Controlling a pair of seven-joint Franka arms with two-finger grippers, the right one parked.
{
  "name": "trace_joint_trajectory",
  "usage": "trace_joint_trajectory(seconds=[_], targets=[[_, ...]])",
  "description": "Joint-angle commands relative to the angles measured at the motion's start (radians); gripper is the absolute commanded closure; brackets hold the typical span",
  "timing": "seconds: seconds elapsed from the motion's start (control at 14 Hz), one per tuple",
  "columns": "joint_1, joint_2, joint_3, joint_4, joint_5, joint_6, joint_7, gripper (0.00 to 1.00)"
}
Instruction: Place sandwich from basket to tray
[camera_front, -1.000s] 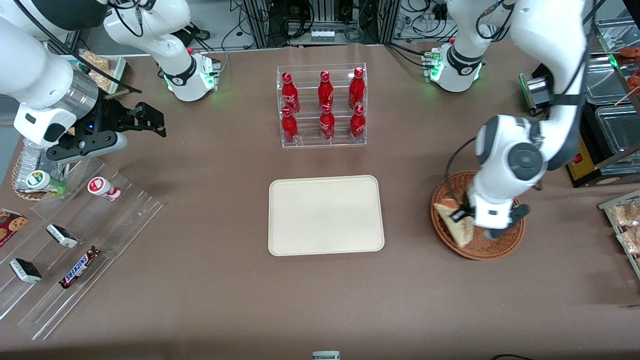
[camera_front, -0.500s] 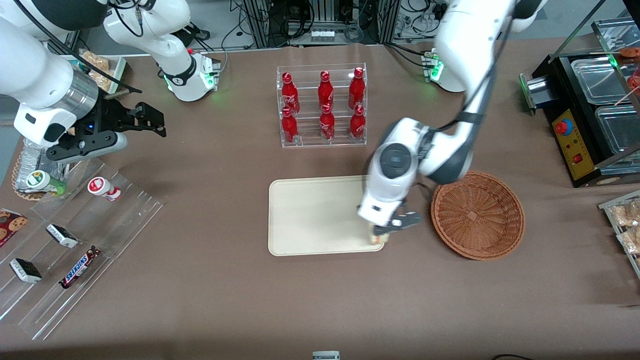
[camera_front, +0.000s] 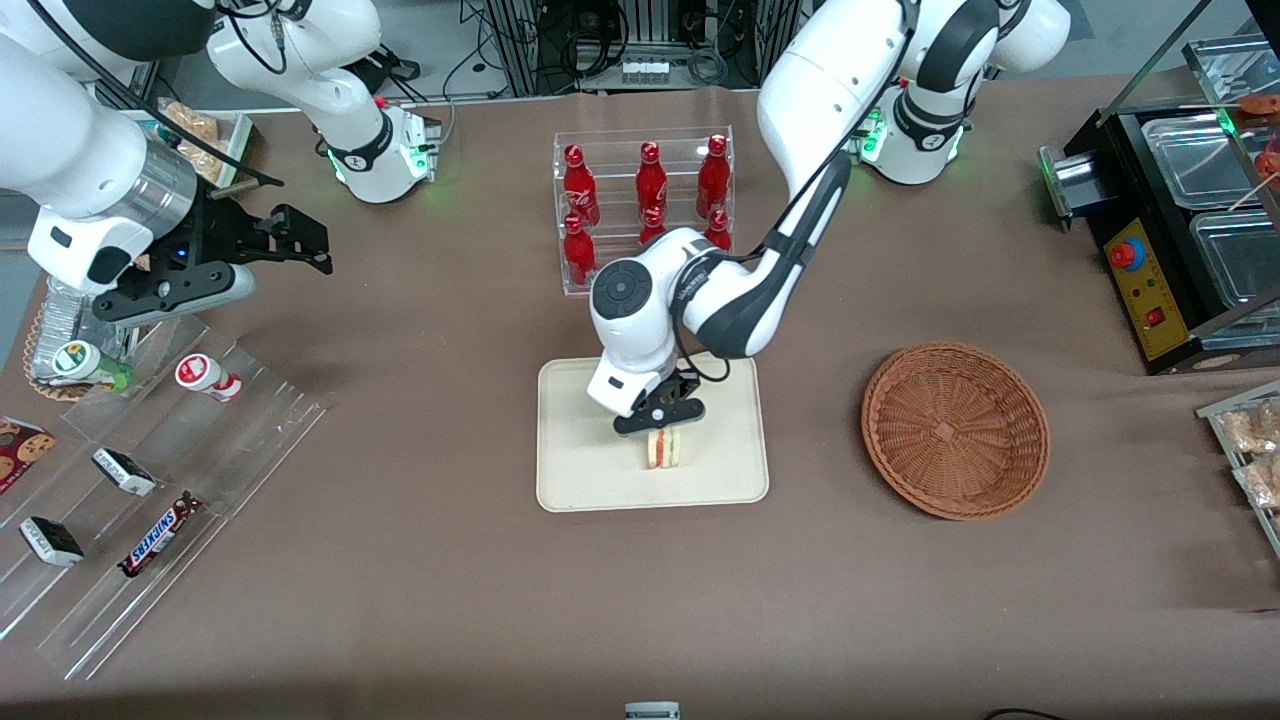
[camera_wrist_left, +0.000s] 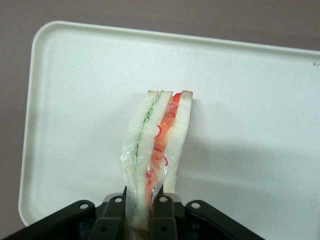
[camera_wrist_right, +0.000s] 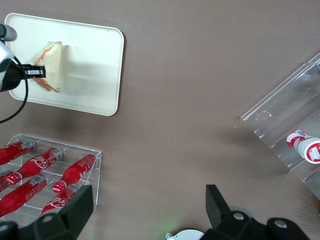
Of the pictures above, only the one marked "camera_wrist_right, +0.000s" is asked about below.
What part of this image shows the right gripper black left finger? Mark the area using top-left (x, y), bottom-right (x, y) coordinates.
top-left (0, 184), bottom-right (95, 240)

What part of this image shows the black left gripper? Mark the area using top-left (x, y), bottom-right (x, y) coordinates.
top-left (0, 59), bottom-right (48, 93)

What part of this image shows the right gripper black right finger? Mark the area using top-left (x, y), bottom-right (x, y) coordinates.
top-left (205, 184), bottom-right (311, 240)

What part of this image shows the triangular sandwich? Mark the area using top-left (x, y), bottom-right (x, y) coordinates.
top-left (29, 41), bottom-right (63, 94)

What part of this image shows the cream plastic tray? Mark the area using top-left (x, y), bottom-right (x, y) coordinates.
top-left (4, 12), bottom-right (125, 117)

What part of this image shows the red cola bottle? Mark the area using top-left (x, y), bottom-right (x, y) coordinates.
top-left (51, 154), bottom-right (97, 195)
top-left (0, 174), bottom-right (10, 193)
top-left (6, 147), bottom-right (63, 185)
top-left (39, 186), bottom-right (83, 216)
top-left (0, 176), bottom-right (48, 218)
top-left (0, 140), bottom-right (36, 166)

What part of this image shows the clear acrylic bottle rack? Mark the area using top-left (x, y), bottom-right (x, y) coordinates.
top-left (0, 133), bottom-right (103, 226)

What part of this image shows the red white yogurt drink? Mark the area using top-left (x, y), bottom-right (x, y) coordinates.
top-left (286, 129), bottom-right (320, 165)

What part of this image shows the clear acrylic stepped display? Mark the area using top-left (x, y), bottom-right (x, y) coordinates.
top-left (240, 52), bottom-right (320, 208)

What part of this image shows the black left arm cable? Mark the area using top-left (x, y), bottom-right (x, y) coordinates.
top-left (0, 56), bottom-right (30, 124)

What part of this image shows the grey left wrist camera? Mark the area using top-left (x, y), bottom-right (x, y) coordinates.
top-left (0, 23), bottom-right (18, 42)

